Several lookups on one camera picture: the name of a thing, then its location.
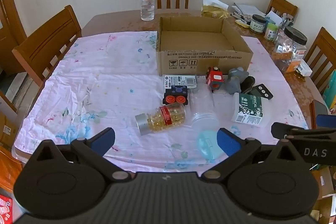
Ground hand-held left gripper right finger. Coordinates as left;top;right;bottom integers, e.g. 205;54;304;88
201;128;303;184

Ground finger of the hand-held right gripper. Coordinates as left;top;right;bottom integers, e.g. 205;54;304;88
316;114;336;130
271;122;306;139

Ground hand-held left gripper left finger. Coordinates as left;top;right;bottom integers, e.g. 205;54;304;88
35;127;131;183

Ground white bottle green label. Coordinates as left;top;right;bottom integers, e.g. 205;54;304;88
231;92;264;127

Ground yellow capsule bottle silver cap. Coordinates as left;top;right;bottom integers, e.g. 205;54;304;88
135;104;187;136

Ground black toy train orange wheels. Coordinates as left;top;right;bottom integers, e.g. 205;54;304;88
162;85;189;106

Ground cardboard box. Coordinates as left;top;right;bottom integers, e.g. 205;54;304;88
156;16;254;76

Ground teal plastic lid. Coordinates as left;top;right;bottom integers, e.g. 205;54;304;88
196;130;225;161

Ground colourful printed box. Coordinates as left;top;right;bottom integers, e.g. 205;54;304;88
322;70;336;115

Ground clear plastic jar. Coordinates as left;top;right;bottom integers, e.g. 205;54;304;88
188;84;220;133

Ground black remote key fob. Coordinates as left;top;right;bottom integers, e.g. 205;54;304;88
250;84;274;101

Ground pink floral tablecloth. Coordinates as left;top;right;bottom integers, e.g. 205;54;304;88
12;30;309;178

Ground black oval case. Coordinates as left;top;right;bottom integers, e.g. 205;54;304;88
241;76;256;93

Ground small white box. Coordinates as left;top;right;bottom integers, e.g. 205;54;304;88
297;59;313;76

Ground grey toy elephant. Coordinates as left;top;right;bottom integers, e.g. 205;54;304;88
226;67;249;95

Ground small orange box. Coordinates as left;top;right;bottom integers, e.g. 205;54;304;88
285;60;302;74

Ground red toy fire truck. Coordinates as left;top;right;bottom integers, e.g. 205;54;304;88
206;67;225;92

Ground white labelled flat packet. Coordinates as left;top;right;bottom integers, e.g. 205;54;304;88
164;74;198;89

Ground large clear jar black lid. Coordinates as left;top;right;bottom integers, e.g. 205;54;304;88
271;26;308;72

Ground brown cardboard carton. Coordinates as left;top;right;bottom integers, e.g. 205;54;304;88
0;111;19;149

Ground small bottle green lid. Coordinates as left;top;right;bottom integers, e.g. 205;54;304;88
264;23;279;41

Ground green jar dark lid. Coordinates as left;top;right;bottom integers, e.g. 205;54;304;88
249;14;267;34

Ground white envelope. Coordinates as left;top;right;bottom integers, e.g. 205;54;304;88
265;10;283;24

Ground red printed box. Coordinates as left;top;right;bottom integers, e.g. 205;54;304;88
0;195;14;224

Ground stack of papers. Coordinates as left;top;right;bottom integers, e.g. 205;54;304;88
231;3;267;17

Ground gold tissue packet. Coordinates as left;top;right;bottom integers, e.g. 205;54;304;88
201;3;229;19

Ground wooden door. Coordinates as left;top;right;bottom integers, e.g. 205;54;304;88
0;0;27;75

